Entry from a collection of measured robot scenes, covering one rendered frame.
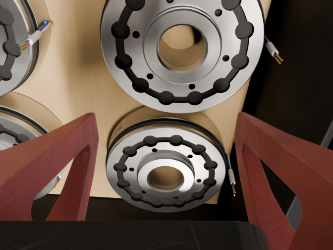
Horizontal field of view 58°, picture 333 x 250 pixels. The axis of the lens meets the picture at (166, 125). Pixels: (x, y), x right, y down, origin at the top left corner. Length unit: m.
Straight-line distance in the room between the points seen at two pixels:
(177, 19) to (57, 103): 0.13
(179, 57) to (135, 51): 0.03
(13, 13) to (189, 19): 0.10
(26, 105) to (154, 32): 0.13
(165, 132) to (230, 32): 0.09
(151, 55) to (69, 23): 0.07
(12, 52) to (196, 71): 0.12
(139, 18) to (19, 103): 0.13
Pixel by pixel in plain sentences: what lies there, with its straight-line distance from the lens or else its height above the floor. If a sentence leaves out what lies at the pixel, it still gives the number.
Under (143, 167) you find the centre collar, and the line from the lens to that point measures 0.24.
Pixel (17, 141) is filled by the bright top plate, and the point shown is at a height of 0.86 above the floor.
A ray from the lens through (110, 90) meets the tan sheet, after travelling 0.25.
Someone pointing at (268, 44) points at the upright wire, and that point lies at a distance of 0.20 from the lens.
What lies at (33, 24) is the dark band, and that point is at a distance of 0.21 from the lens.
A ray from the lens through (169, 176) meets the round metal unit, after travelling 0.27.
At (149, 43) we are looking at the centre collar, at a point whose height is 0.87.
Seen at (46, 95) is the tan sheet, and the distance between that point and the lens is 0.27.
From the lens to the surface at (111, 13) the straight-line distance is 0.19.
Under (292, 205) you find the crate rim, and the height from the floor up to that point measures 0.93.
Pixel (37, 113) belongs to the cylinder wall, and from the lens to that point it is 0.26.
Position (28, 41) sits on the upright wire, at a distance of 0.20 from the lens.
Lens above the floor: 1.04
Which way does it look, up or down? 54 degrees down
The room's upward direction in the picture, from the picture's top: 178 degrees counter-clockwise
